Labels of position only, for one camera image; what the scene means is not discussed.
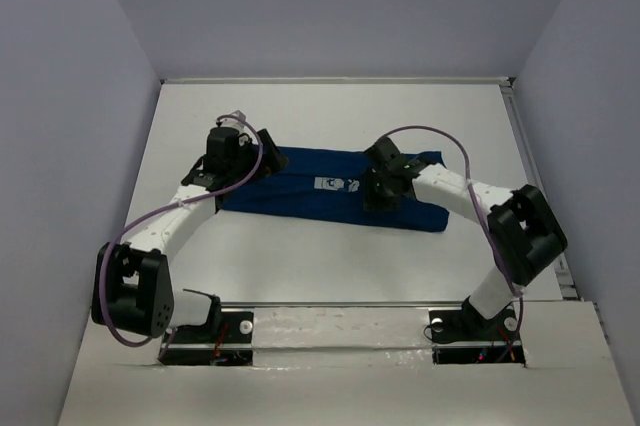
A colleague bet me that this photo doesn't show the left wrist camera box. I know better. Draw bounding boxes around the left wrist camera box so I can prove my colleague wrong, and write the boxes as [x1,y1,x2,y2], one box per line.
[216,110,246,133]

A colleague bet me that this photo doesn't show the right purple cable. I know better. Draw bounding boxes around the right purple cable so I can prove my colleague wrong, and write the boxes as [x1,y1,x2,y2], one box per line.
[384,125,524,362]

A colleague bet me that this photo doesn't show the blue printed t shirt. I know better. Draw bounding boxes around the blue printed t shirt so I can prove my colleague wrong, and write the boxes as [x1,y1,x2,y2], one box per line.
[222,147,449,233]

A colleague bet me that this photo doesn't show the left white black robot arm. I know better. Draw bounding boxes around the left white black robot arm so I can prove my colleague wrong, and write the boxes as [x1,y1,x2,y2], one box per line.
[91,115,288,347]

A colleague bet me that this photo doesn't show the metal rail strip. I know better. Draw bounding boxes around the metal rail strip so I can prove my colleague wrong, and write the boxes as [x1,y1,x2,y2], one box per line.
[102,299,584,307]

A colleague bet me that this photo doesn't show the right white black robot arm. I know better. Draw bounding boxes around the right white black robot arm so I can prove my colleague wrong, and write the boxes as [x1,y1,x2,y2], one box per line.
[364,137,568,345]

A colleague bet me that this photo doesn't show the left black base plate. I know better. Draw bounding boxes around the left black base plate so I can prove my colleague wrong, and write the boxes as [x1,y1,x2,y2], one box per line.
[158,309,254,367]

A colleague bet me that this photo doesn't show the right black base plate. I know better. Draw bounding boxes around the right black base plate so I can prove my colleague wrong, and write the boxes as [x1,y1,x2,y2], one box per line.
[422,307,526,365]

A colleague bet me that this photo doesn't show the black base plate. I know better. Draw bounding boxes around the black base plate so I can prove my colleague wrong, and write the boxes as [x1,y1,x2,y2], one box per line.
[158,309,254,367]
[422,307,526,365]

